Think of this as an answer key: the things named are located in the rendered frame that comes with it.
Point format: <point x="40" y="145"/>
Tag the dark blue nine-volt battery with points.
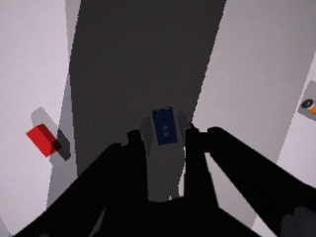
<point x="165" y="125"/>

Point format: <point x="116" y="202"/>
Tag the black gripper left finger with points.
<point x="77" y="210"/>

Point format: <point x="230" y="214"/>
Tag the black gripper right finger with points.
<point x="285" y="204"/>

